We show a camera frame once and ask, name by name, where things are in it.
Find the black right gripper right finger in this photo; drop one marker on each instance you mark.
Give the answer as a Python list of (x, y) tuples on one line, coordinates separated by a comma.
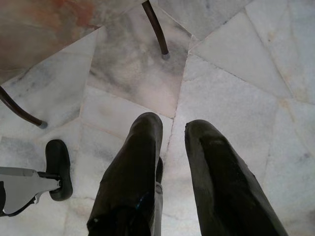
[(221, 186)]

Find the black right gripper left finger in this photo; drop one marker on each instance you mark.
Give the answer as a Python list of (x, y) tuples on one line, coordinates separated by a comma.
[(130, 177)]

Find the black robot right foot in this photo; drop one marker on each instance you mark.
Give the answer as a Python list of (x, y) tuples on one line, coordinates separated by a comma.
[(160, 169)]

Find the black robot foot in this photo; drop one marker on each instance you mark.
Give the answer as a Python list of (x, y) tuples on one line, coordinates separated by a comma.
[(57, 159), (160, 169)]

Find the grey robot right leg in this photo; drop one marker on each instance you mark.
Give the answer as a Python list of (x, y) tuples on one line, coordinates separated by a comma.
[(158, 209)]

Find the grey robot leg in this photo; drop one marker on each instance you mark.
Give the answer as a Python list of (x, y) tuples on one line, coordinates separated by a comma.
[(22, 189), (158, 209)]

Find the black robot left foot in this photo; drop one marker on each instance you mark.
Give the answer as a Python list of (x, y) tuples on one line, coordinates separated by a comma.
[(57, 159)]

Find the grey robot left leg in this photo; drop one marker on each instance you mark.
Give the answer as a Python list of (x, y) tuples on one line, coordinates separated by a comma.
[(22, 189)]

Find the brown curved board leg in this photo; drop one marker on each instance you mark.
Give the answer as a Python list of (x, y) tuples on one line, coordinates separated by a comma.
[(157, 29), (17, 111)]

